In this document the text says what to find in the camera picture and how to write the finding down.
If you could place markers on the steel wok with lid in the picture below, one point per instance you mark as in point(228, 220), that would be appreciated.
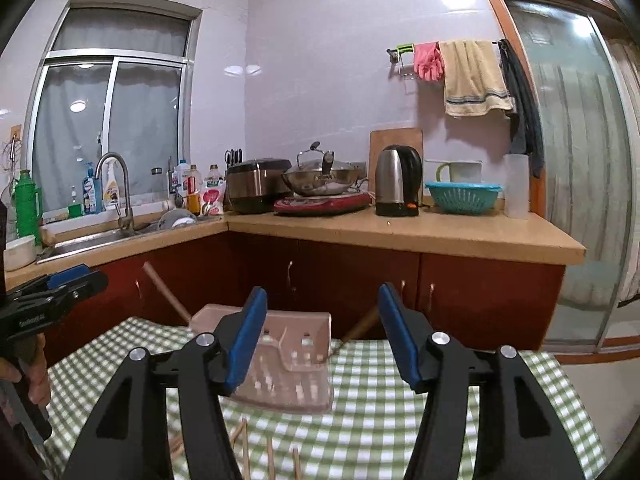
point(320, 177)

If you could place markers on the translucent white container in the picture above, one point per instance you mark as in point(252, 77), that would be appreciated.
point(516, 185)

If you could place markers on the steel electric kettle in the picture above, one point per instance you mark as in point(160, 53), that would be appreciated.
point(392, 180)

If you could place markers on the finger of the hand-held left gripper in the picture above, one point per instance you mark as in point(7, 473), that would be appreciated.
point(75, 294)
point(75, 276)

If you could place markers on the blue dish soap bottle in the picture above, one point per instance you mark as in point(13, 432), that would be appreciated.
point(90, 195)

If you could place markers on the dishes in sink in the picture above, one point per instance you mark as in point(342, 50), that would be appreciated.
point(175, 218)

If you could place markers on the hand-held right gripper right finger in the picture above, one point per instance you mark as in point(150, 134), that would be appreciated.
point(397, 340)

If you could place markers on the stainless steel sink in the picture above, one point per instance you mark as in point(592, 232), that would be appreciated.
point(90, 242)

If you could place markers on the wooden chopstick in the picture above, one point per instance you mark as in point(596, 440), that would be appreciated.
point(270, 460)
point(295, 465)
point(360, 327)
point(167, 294)
point(176, 444)
point(241, 440)

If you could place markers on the white plastic bottle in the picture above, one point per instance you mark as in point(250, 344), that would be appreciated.
point(181, 175)

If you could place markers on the green thermos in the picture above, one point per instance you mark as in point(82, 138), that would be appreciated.
point(27, 210)

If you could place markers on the pink rubber glove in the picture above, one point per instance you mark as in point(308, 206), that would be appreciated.
point(427, 62)

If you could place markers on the red induction cooker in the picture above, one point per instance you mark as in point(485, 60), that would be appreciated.
point(325, 206)

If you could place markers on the white bowl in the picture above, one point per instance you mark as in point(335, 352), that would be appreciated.
point(20, 255)

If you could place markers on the beige curtain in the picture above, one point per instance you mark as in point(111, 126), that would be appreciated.
point(631, 110)

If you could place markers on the dark hanging cloth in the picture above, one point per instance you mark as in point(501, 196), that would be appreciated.
point(522, 110)

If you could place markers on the red white refill pouch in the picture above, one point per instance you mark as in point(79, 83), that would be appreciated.
point(212, 200)

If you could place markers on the person's left hand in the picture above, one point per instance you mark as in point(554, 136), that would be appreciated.
point(39, 380)

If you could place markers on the wooden cutting board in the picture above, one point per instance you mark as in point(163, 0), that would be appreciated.
point(395, 137)

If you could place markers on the hanging metal utensil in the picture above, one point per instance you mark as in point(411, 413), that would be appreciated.
point(12, 152)

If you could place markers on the cooking oil bottle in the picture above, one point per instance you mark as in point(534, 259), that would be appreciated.
point(193, 192)

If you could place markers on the steel sink faucet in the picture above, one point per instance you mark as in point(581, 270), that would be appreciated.
point(127, 195)

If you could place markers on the pink perforated utensil holder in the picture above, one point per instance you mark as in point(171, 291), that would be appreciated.
point(300, 375)

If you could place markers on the teal plastic colander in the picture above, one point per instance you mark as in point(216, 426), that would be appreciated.
point(462, 197)

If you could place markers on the dark rice cooker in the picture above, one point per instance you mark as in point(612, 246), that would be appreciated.
point(255, 185)

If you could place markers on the sliding glass door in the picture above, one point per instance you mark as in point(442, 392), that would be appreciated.
point(575, 160)

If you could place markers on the white spray bottle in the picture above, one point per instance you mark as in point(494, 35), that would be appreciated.
point(111, 192)

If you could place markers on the wall towel rack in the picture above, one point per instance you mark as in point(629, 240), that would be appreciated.
point(401, 52)

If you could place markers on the green checkered tablecloth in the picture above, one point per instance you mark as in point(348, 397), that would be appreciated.
point(375, 410)

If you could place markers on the clear bottle green cap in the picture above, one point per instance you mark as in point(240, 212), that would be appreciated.
point(215, 172)

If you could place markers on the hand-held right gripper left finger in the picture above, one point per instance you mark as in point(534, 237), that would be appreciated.
point(247, 340)

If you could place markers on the sliding window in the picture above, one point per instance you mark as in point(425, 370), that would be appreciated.
point(145, 110)

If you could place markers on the beige towel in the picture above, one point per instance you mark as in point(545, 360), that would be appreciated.
point(472, 75)

